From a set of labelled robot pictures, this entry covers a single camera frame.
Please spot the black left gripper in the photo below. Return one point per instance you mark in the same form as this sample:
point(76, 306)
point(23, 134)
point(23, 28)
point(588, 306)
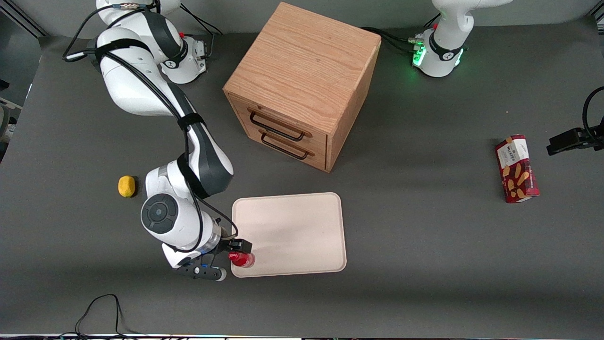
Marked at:
point(567, 140)

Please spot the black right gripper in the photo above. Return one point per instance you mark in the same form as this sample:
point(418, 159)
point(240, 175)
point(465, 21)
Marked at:
point(234, 246)

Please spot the red coke bottle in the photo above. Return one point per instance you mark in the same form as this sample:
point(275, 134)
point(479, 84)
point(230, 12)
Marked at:
point(243, 260)

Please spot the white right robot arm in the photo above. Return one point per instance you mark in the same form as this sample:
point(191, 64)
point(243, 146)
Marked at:
point(132, 85)

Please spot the beige plastic tray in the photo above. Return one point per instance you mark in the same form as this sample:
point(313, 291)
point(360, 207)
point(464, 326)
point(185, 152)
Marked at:
point(292, 231)

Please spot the red cookie box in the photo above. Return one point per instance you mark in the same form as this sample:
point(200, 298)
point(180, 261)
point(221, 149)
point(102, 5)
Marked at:
point(516, 170)

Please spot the yellow lemon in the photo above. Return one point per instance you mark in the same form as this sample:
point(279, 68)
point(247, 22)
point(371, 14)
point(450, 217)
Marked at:
point(126, 186)

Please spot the wooden drawer cabinet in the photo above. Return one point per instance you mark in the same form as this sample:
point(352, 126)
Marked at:
point(306, 61)

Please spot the grey metal stand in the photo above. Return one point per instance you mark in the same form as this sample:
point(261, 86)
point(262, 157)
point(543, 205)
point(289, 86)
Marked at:
point(7, 120)

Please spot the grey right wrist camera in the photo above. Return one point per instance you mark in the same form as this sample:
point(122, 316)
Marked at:
point(203, 273)

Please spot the aluminium frame profile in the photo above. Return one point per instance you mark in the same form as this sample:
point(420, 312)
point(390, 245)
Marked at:
point(23, 21)

